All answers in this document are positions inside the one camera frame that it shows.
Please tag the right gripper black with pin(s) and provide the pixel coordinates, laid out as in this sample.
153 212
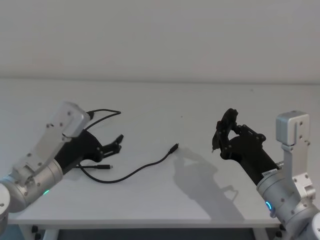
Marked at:
250 156

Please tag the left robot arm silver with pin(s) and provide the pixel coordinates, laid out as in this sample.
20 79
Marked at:
37 175

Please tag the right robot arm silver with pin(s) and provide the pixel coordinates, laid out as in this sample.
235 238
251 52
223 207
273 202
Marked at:
282 200

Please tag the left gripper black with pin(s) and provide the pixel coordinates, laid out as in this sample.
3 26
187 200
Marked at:
77 148

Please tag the white table frame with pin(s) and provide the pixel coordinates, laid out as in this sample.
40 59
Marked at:
51 233

